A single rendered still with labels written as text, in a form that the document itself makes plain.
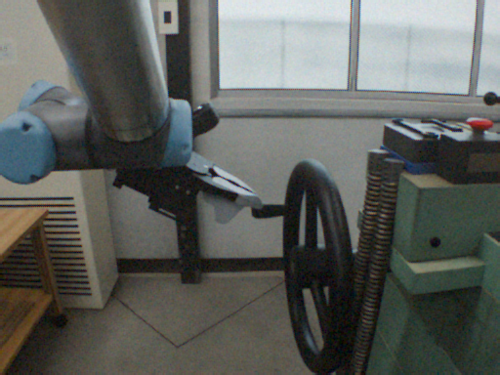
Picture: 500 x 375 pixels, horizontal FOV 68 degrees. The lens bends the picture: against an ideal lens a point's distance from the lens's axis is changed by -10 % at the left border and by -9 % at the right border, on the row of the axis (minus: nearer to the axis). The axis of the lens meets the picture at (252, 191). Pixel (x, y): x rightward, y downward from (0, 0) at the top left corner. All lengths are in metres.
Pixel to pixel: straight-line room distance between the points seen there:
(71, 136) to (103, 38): 0.18
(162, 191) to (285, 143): 1.29
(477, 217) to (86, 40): 0.42
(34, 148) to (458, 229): 0.46
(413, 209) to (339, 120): 1.40
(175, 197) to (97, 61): 0.30
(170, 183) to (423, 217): 0.32
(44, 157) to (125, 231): 1.59
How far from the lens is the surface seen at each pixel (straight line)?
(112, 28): 0.29
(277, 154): 1.81
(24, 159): 0.45
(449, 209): 0.46
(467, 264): 0.50
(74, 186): 1.66
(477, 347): 0.55
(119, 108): 0.36
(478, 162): 0.46
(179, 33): 1.68
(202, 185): 0.54
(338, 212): 0.43
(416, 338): 0.68
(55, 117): 0.46
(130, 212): 1.96
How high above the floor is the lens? 1.10
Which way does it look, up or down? 21 degrees down
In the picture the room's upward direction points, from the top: straight up
